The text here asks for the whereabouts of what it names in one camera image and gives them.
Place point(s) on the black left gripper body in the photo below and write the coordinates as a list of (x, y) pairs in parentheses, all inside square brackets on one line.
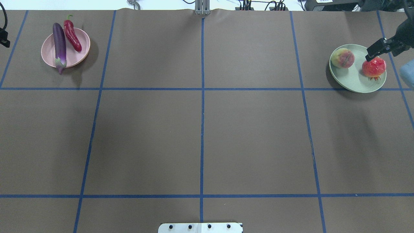
[(4, 35)]

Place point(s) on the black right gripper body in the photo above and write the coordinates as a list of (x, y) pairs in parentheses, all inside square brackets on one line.
[(405, 31)]

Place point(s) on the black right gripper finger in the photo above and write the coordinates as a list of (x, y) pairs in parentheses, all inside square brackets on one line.
[(381, 46)]

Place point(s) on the red tomato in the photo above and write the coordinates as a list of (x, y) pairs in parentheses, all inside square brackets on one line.
[(374, 69)]

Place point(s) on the peach fruit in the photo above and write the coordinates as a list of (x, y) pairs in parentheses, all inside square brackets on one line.
[(342, 58)]

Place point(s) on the purple eggplant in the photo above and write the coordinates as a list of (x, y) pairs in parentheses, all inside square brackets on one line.
[(60, 48)]

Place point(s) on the red chili pepper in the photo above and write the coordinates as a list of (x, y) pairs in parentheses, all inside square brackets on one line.
[(71, 35)]

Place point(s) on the light green plate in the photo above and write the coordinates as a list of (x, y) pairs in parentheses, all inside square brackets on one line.
[(352, 78)]

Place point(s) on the pink plate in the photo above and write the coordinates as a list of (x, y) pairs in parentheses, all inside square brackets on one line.
[(72, 57)]

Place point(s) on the aluminium frame post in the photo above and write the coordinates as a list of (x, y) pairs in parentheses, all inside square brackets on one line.
[(202, 7)]

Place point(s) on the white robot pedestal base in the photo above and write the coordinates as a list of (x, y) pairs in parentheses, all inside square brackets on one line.
[(214, 227)]

